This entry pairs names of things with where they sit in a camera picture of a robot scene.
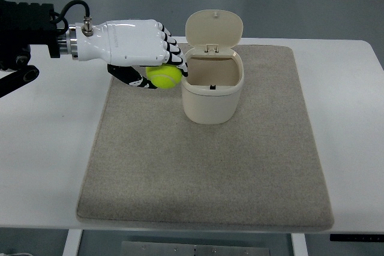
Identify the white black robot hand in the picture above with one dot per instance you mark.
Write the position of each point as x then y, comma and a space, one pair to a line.
125, 45

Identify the yellow tennis ball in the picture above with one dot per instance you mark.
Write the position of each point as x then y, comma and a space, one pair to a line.
164, 76

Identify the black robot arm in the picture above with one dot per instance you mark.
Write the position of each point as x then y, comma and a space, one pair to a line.
23, 24

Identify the beige lidded bin box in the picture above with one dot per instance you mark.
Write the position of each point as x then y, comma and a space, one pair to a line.
211, 92

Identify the grey fabric mat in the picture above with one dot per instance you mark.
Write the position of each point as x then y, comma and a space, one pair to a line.
151, 165

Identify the white table leg left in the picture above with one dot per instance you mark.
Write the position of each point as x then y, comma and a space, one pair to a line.
72, 242

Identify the white table leg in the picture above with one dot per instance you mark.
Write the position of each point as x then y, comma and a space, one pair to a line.
72, 242
299, 244

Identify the white table leg right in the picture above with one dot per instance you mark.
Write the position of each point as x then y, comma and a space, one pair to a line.
299, 244

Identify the black table control panel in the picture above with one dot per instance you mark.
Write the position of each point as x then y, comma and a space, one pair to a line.
369, 238

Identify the grey metal base plate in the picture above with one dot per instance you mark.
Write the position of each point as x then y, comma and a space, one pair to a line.
178, 249

